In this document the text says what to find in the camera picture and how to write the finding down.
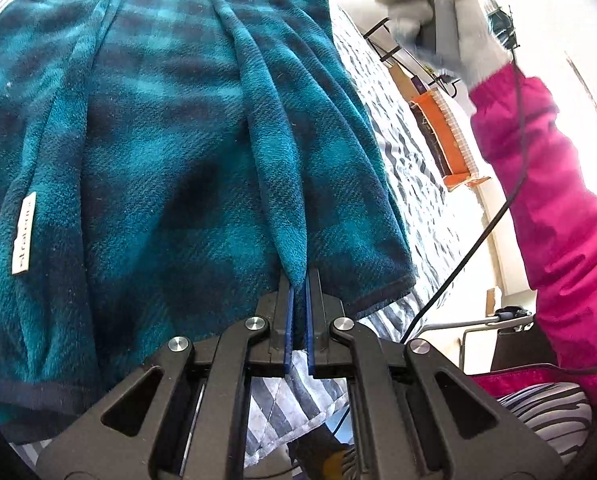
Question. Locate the orange box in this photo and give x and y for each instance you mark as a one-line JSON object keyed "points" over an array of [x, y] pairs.
{"points": [[431, 115]]}

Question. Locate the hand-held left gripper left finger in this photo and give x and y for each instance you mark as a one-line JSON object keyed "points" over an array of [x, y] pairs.
{"points": [[288, 330]]}

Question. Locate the person's right hand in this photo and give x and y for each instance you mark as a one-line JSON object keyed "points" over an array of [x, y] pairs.
{"points": [[468, 25]]}

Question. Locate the grey metal frame chair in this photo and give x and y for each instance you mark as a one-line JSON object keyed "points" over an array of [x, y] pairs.
{"points": [[478, 322]]}

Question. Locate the person's striped pants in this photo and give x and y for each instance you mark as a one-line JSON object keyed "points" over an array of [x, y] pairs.
{"points": [[543, 410]]}

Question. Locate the teal plaid fleece garment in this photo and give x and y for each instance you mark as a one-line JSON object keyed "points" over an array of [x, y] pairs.
{"points": [[178, 160]]}

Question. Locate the blue white striped bedspread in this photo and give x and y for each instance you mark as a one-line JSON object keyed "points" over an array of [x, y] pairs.
{"points": [[418, 185]]}

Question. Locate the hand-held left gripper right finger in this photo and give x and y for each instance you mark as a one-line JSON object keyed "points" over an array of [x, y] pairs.
{"points": [[310, 335]]}

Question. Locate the person's pink jacket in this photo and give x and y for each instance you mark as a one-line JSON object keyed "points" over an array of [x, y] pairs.
{"points": [[518, 380]]}

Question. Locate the person's right forearm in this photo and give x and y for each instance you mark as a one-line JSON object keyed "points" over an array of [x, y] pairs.
{"points": [[543, 185]]}

